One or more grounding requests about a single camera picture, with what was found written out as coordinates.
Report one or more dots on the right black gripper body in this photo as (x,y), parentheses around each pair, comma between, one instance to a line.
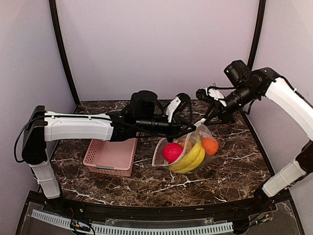
(244,94)

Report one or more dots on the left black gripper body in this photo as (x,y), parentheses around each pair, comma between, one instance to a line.
(147,125)

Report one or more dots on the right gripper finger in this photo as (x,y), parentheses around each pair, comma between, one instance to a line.
(213,121)
(211,113)

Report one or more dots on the orange toy fruit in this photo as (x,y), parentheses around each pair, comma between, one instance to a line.
(210,145)

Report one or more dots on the red toy fruit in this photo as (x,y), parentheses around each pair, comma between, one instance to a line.
(172,151)

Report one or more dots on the clear dotted zip bag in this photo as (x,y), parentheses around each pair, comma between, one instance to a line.
(187,142)

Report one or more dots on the pink plastic basket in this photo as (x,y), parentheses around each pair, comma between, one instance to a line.
(113,158)

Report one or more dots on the yellow toy banana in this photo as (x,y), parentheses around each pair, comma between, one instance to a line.
(191,160)

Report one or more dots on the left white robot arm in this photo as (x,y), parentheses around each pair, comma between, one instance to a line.
(45,126)

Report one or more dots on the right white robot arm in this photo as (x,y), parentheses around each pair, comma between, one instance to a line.
(249,86)

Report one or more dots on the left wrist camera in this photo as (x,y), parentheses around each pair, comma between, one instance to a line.
(146,103)

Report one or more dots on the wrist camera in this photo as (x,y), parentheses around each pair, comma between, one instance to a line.
(146,103)
(237,72)

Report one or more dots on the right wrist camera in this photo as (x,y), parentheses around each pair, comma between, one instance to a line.
(237,72)

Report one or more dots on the right black frame post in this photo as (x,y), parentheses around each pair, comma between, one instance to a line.
(257,33)

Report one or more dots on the black frame post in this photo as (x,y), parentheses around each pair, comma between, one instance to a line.
(257,33)
(62,50)

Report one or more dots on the black front rail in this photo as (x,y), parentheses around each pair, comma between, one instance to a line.
(231,211)

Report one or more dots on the white slotted cable duct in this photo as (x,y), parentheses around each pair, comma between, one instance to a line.
(136,227)

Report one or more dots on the left black frame post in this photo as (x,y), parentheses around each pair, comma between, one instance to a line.
(62,50)

